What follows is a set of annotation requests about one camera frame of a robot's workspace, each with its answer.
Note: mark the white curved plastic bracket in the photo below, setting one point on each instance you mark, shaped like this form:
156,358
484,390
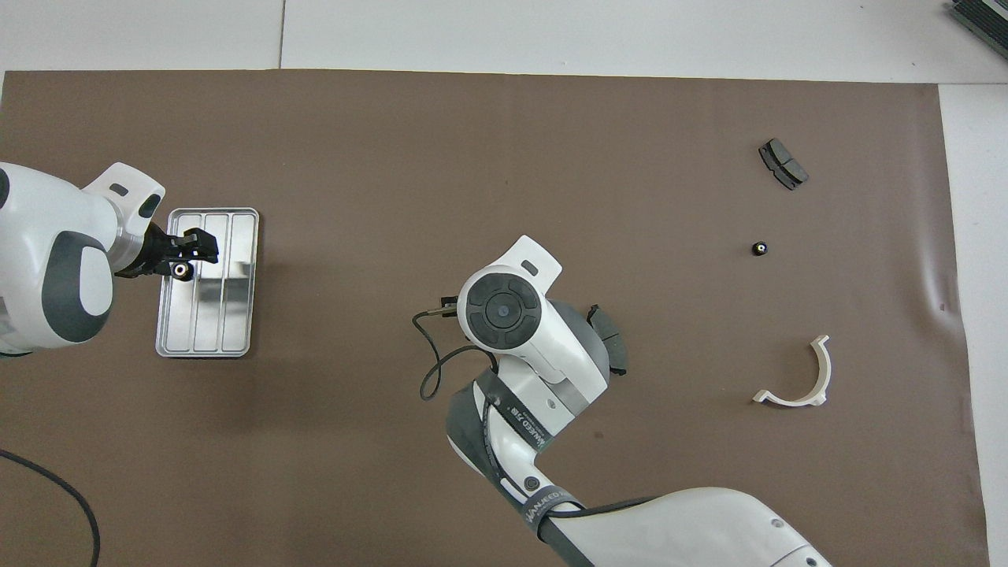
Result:
791,402

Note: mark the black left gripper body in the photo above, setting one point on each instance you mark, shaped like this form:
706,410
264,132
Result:
161,252

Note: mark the short dark grey brake pad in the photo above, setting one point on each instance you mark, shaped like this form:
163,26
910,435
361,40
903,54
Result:
783,164

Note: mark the small black bearing gear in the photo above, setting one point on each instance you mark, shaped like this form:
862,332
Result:
759,248

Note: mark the black gear with white bore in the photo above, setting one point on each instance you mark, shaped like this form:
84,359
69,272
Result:
181,271

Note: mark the long dark grey brake pad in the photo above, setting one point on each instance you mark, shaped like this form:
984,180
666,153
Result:
618,350

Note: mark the brown table mat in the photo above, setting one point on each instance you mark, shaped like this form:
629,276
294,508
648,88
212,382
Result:
472,157

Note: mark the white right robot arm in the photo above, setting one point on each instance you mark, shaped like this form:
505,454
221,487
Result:
504,311

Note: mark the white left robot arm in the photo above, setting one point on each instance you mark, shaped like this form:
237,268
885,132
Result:
47,236

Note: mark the silver metal tray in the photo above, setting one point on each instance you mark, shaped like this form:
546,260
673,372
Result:
228,315

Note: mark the dark grey ribbed device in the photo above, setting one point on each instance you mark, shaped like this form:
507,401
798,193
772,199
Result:
984,20

